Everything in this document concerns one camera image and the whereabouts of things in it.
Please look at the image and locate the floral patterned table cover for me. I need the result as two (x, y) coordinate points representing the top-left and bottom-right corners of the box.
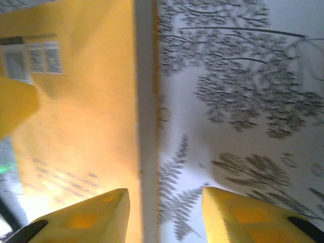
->
(151, 0), (324, 243)

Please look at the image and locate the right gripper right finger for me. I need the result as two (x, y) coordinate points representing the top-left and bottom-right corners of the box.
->
(202, 186), (324, 243)

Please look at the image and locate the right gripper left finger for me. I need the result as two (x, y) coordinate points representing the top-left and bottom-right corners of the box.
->
(9, 188), (132, 243)

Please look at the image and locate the yellow book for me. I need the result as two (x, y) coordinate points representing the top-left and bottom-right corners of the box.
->
(0, 0), (161, 243)

